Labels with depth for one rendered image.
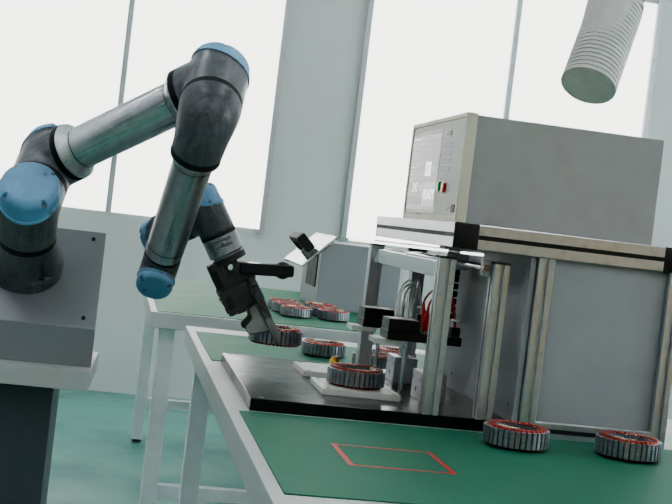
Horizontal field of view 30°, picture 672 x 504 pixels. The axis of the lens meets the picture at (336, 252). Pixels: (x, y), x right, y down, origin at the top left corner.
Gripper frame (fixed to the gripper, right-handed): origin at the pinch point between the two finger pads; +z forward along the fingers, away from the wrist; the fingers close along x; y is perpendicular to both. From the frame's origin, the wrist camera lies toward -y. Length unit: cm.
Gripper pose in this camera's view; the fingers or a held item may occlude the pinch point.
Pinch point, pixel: (276, 338)
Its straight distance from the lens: 262.9
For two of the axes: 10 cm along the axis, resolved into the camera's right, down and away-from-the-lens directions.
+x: 1.7, 0.4, -9.8
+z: 4.0, 9.1, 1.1
